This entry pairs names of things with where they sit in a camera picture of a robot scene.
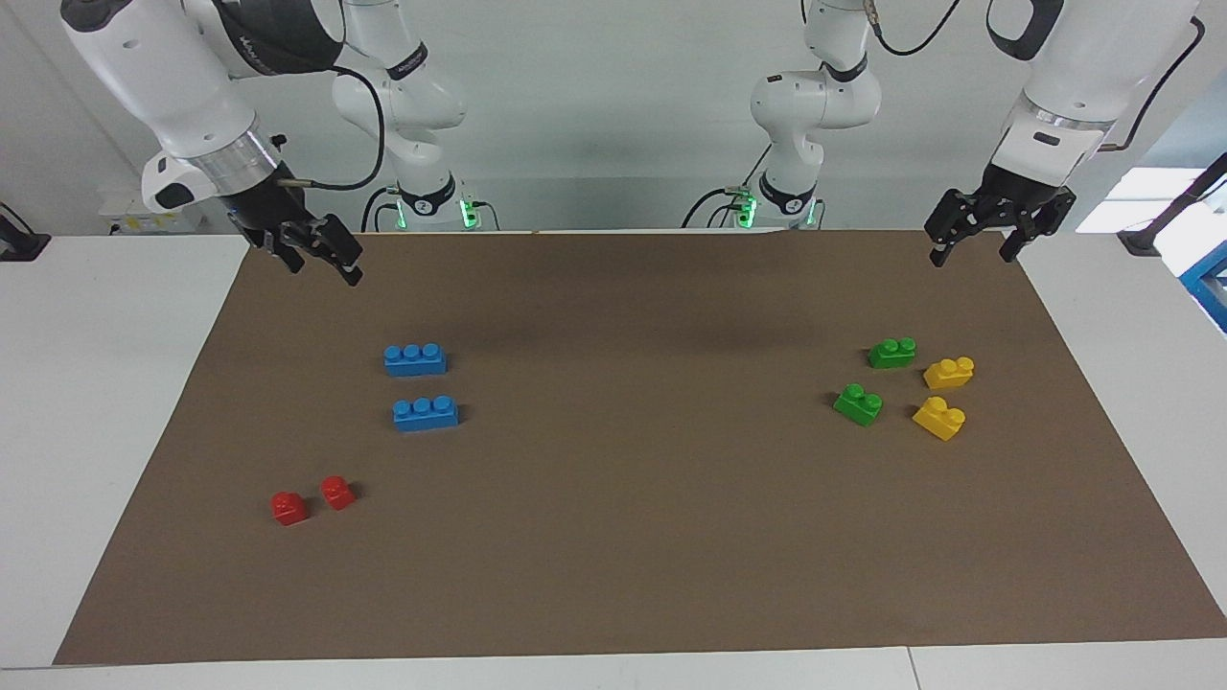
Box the blue three-stud block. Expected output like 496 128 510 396
383 343 449 378
393 395 460 433

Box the green two-stud block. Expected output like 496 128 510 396
832 383 885 427
867 336 917 370

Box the yellow two-stud block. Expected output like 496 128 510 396
922 356 976 390
912 396 967 442

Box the black stand with pole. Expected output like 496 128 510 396
1117 153 1227 256

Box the white power strip box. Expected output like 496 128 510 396
99 187 205 235

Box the black table clamp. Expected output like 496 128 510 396
0 203 52 263

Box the brown table mat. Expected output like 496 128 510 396
53 228 1227 667

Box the black right base cable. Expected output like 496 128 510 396
360 186 398 233

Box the black base cable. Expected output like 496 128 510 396
682 144 774 230
360 186 398 233

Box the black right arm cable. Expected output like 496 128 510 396
278 65 386 191

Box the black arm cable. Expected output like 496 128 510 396
278 65 386 191
868 0 961 58

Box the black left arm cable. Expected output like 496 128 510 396
868 0 961 58

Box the blue metal frame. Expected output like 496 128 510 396
1179 240 1227 334

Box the black left base cable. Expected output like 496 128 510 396
682 144 774 230

